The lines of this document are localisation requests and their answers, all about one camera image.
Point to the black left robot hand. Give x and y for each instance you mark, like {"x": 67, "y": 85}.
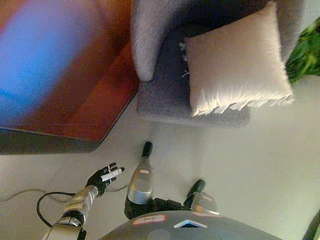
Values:
{"x": 100, "y": 178}

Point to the white fringed pillow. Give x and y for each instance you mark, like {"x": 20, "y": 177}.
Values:
{"x": 232, "y": 62}

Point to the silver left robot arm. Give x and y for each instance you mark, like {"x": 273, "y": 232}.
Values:
{"x": 80, "y": 200}

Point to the silver left robot leg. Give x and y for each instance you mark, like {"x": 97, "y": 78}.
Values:
{"x": 140, "y": 190}

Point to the silver robot leg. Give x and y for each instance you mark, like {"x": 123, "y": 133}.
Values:
{"x": 205, "y": 202}
{"x": 140, "y": 190}

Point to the reddish brown wooden desk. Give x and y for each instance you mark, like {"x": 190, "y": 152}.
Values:
{"x": 87, "y": 100}

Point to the grey fabric armchair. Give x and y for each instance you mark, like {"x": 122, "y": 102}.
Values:
{"x": 162, "y": 100}

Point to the silver right robot leg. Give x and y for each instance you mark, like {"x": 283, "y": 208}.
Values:
{"x": 205, "y": 202}

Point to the grey robot torso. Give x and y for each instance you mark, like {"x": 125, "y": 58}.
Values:
{"x": 200, "y": 232}

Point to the green leafy houseplant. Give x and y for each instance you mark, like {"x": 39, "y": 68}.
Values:
{"x": 305, "y": 55}

